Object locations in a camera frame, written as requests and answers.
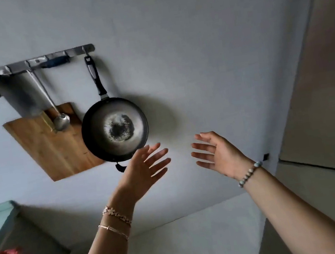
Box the person's left hand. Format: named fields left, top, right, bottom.
left=113, top=141, right=177, bottom=206

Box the person's right hand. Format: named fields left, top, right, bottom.
left=188, top=125, right=257, bottom=187

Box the person's right forearm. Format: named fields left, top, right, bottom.
left=240, top=156, right=335, bottom=254

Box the black frying pan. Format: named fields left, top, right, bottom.
left=70, top=48, right=155, bottom=178

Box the thin gold bangle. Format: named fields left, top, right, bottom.
left=97, top=220, right=130, bottom=244

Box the wooden cutting board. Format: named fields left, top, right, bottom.
left=1, top=98, right=108, bottom=188

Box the steel ladle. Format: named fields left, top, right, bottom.
left=26, top=65, right=72, bottom=135

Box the steel cleaver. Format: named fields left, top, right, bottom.
left=0, top=64, right=49, bottom=123

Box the pale bead bracelet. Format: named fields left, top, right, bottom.
left=235, top=160, right=266, bottom=189

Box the steel wall hook rail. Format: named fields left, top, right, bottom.
left=0, top=43, right=98, bottom=77

